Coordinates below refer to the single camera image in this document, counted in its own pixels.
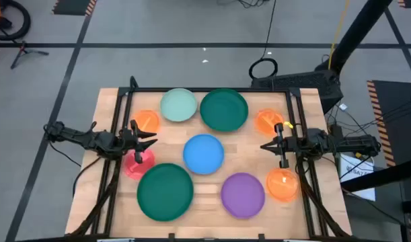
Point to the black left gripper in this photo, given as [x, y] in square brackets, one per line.
[128, 142]

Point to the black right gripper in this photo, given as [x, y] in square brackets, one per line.
[287, 146]

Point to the small translucent pink plate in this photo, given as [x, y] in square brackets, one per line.
[148, 166]

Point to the mint green plastic plate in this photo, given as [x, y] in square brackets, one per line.
[178, 105]

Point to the dark green plastic plate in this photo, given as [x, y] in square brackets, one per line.
[224, 110]
[165, 192]

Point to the purple plastic plate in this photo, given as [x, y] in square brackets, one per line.
[243, 195]

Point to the blue plastic plate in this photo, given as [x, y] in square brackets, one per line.
[203, 154]

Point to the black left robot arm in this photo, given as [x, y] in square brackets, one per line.
[91, 139]

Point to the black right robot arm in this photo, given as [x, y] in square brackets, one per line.
[343, 142]

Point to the black power adapter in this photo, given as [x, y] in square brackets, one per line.
[336, 131]

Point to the black perforated computer case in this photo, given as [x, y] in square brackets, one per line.
[299, 82]

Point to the small white tag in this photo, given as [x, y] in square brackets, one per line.
[343, 107]

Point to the yellow plug connector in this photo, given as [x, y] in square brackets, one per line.
[359, 155]

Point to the white labelled box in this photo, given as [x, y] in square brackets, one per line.
[356, 176]

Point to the black crossbeam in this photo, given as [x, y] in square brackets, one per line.
[386, 174]

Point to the black hazard-striped floor mat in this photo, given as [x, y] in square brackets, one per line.
[410, 2]
[70, 6]
[397, 117]

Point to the black slanted pole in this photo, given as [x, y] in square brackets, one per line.
[360, 27]

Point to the black tripod stand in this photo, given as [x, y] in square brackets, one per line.
[23, 50]

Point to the black aluminium table frame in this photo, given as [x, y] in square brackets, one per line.
[208, 89]

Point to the black upright post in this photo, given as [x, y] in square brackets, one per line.
[410, 208]

